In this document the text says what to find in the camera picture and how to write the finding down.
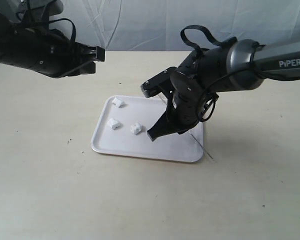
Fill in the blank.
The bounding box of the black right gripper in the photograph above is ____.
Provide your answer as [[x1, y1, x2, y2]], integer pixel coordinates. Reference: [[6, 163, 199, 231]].
[[147, 86, 199, 142]]

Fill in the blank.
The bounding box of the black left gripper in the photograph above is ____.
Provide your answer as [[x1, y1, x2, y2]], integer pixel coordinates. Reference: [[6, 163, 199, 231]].
[[27, 28, 106, 79]]

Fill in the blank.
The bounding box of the thin metal skewer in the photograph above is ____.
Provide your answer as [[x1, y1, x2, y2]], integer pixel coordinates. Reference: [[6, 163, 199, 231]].
[[158, 96, 216, 161]]

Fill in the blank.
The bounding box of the white foam piece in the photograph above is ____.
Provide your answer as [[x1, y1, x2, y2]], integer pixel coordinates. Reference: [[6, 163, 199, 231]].
[[130, 122, 143, 135], [107, 118, 122, 130], [111, 97, 126, 108]]

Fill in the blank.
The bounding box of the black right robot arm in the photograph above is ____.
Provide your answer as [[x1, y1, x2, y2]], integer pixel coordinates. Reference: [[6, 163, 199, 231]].
[[141, 39, 300, 141]]

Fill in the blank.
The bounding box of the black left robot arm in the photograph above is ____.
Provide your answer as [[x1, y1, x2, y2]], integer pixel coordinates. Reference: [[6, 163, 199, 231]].
[[0, 0, 106, 79]]

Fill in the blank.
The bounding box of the grey wrinkled backdrop curtain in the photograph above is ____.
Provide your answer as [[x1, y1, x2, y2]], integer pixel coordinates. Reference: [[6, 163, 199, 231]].
[[51, 0, 300, 51]]

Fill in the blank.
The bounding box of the white rectangular plastic tray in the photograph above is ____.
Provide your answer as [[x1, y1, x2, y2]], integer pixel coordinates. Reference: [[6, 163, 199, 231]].
[[90, 95, 205, 164]]

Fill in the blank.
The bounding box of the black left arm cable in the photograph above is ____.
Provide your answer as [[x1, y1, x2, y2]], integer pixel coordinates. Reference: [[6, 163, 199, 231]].
[[9, 0, 77, 51]]

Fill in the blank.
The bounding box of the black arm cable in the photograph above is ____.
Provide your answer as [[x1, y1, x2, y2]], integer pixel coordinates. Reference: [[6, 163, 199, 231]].
[[180, 24, 268, 123], [9, 0, 77, 51]]

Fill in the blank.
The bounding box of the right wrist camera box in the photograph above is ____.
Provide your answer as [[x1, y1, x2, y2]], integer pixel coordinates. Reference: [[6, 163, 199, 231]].
[[140, 66, 176, 98]]

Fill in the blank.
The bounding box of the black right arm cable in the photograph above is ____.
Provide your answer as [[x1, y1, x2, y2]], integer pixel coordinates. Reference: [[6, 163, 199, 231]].
[[180, 24, 268, 123]]

